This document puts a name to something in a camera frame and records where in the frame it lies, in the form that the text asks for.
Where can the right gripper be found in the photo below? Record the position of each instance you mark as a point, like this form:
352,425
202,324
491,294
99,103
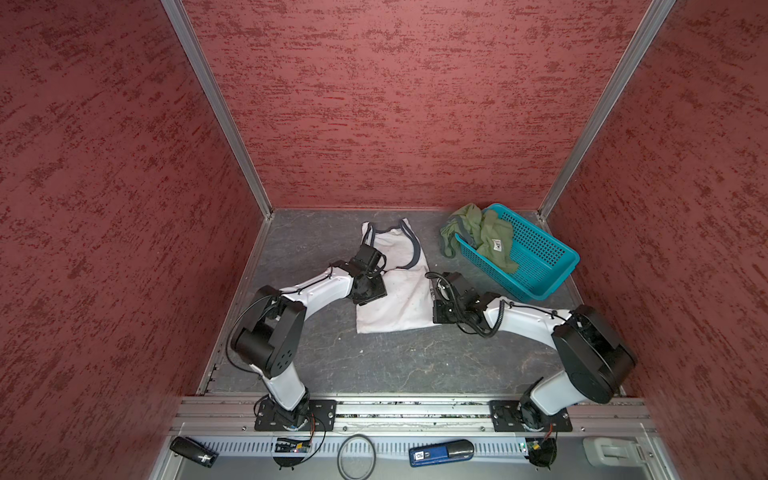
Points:
438,316

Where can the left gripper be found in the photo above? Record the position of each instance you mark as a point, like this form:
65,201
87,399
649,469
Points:
380,291

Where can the white tank top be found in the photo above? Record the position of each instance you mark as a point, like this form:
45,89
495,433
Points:
408,303

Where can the green tank top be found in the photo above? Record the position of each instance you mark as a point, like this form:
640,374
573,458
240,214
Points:
484,231

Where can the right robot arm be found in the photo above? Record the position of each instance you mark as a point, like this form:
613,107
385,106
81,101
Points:
595,359

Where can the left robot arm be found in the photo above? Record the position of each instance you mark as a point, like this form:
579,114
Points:
267,335

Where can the teal plastic basket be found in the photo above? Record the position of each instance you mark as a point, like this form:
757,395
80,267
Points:
544,262

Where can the blue black device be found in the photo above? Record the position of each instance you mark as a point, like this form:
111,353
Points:
441,453

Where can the right circuit board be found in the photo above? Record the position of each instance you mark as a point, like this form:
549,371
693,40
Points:
542,453

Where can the circuit board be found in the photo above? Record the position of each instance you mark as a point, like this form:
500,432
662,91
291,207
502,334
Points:
289,453
542,453

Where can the left circuit board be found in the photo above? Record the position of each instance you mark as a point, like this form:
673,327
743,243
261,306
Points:
289,453

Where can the grey white device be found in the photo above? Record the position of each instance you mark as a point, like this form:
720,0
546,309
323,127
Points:
613,452

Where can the black box device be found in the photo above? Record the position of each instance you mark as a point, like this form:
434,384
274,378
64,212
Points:
194,451

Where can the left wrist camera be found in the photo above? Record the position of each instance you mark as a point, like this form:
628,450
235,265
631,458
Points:
371,259

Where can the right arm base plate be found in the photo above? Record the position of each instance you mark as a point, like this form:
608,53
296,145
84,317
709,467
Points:
516,417

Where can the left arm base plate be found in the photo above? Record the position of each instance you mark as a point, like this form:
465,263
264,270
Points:
321,414

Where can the aluminium rail frame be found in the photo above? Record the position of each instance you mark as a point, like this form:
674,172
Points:
225,423

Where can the left corner aluminium post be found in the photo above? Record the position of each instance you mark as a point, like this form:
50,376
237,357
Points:
187,37

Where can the corner aluminium post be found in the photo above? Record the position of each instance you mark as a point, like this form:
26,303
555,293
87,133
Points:
645,33
187,37

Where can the right corner aluminium post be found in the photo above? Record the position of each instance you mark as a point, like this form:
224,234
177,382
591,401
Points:
645,33

